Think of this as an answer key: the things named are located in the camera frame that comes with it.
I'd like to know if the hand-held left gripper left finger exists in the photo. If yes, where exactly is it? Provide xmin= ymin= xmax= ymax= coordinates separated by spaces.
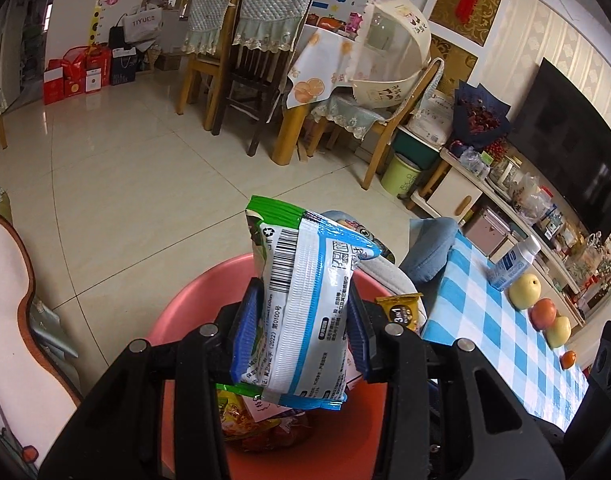
xmin=38 ymin=277 xmax=263 ymax=480

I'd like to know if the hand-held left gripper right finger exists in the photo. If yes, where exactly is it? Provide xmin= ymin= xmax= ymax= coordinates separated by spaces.
xmin=348 ymin=285 xmax=569 ymax=480

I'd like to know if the white blue green snack packet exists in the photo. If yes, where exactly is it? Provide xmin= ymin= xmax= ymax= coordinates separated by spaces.
xmin=230 ymin=195 xmax=383 ymax=411

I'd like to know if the pink plastic bucket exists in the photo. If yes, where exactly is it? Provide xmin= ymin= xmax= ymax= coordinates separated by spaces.
xmin=145 ymin=252 xmax=421 ymax=480

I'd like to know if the yellow snack packet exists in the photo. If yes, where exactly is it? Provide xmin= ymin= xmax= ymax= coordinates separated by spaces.
xmin=218 ymin=385 xmax=306 ymax=453

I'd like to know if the small yellow black sachet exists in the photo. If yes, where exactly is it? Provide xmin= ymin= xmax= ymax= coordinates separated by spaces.
xmin=375 ymin=292 xmax=427 ymax=333

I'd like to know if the grey cushion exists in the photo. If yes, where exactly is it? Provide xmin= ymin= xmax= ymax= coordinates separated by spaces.
xmin=353 ymin=252 xmax=421 ymax=306

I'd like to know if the yellow apple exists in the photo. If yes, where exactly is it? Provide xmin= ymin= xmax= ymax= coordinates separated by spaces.
xmin=545 ymin=316 xmax=572 ymax=349

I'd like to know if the red apple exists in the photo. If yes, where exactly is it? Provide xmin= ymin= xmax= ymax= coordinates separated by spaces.
xmin=530 ymin=298 xmax=559 ymax=331

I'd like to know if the blue denim cushion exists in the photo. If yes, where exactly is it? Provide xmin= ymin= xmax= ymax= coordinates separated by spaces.
xmin=399 ymin=216 xmax=460 ymax=286

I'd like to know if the yellow-green apple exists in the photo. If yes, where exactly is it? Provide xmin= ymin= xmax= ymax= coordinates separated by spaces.
xmin=508 ymin=272 xmax=542 ymax=310

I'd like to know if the white plastic bottle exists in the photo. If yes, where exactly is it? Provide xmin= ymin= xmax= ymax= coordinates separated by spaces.
xmin=487 ymin=235 xmax=542 ymax=292

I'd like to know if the pink storage box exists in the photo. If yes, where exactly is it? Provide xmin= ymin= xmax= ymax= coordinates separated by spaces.
xmin=463 ymin=207 xmax=513 ymax=261

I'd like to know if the light green bucket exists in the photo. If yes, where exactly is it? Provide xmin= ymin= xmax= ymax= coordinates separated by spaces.
xmin=380 ymin=152 xmax=423 ymax=198

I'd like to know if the white TV cabinet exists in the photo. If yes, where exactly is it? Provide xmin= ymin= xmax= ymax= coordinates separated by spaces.
xmin=410 ymin=147 xmax=611 ymax=326

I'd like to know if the wooden chair knitted cover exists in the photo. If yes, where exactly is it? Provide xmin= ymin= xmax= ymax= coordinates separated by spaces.
xmin=328 ymin=57 xmax=445 ymax=192

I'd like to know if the dark green storage bin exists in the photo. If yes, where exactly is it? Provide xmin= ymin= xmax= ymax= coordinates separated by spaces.
xmin=393 ymin=127 xmax=443 ymax=171

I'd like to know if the clear plastic bag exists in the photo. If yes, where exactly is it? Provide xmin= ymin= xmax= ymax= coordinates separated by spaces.
xmin=510 ymin=180 xmax=556 ymax=222

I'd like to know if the pack of small water bottles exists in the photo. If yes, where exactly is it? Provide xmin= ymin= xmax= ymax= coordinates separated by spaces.
xmin=458 ymin=145 xmax=491 ymax=181

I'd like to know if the white printed sack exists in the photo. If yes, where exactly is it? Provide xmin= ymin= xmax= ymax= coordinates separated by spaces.
xmin=408 ymin=90 xmax=456 ymax=148

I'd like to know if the white brown-edged board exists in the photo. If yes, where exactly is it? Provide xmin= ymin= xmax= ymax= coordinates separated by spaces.
xmin=0 ymin=210 xmax=83 ymax=480

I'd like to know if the black television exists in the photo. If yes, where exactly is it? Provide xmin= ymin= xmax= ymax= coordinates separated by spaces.
xmin=513 ymin=57 xmax=611 ymax=238

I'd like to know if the dark wrapped flower bouquet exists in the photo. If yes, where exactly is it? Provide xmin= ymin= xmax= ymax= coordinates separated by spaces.
xmin=453 ymin=82 xmax=511 ymax=153

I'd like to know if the dining table with orange-print cloth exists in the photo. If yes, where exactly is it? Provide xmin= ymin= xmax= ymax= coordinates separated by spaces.
xmin=275 ymin=22 xmax=386 ymax=166

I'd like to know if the cream mesh food cover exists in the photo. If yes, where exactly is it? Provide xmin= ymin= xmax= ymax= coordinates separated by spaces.
xmin=353 ymin=0 xmax=432 ymax=110

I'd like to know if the dark blue shopping bag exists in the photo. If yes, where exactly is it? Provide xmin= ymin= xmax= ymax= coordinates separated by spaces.
xmin=109 ymin=47 xmax=137 ymax=86

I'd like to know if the light wood chair lace cover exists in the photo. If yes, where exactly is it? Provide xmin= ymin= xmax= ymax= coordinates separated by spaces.
xmin=176 ymin=0 xmax=236 ymax=131

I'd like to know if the dark wood chair lace cover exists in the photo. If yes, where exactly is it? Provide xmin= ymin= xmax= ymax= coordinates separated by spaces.
xmin=212 ymin=0 xmax=316 ymax=157

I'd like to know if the black shopping bag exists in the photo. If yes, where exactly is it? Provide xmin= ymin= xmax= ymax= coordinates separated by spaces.
xmin=108 ymin=25 xmax=136 ymax=51

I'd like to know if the white shopping bag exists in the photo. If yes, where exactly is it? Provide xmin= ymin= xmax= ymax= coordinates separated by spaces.
xmin=118 ymin=5 xmax=163 ymax=46

